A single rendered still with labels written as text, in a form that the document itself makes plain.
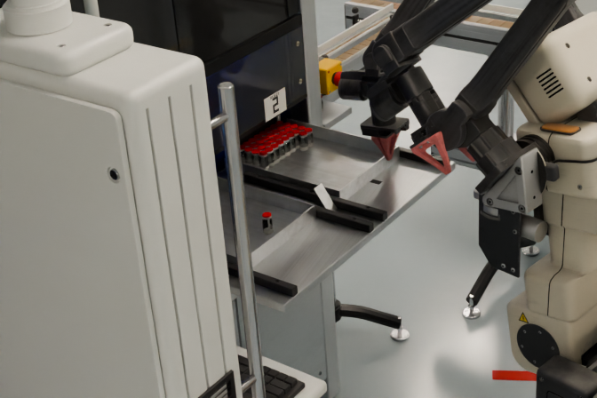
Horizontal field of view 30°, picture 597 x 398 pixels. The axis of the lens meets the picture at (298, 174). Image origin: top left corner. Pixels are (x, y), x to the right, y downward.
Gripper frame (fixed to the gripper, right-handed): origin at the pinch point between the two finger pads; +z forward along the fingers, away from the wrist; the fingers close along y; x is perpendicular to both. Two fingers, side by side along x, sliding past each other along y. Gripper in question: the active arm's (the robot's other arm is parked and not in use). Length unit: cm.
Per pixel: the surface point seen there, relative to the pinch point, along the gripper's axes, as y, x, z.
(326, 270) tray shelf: -10.7, 44.9, 3.8
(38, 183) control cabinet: -8, 107, -47
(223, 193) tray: 28.5, 29.0, -0.2
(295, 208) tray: 8.0, 28.5, 0.7
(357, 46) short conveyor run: 42, -54, -5
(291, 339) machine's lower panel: 34, 9, 56
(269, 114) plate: 26.8, 9.0, -12.1
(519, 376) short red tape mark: -6, -44, 93
